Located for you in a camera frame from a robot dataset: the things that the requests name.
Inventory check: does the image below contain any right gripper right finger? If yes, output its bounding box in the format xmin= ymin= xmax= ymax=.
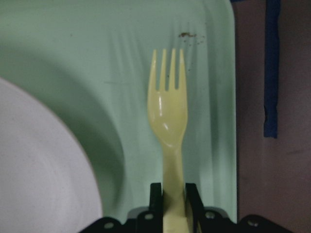
xmin=185 ymin=183 xmax=204 ymax=233

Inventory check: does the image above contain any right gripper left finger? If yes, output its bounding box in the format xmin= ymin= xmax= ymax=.
xmin=149 ymin=183 xmax=163 ymax=233

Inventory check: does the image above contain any yellow plastic fork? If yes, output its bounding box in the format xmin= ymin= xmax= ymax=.
xmin=147 ymin=49 xmax=190 ymax=233

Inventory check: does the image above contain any white round plate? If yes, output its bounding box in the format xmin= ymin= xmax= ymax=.
xmin=0 ymin=80 xmax=102 ymax=233

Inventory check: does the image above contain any light green tray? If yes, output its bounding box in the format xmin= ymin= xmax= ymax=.
xmin=0 ymin=0 xmax=238 ymax=221

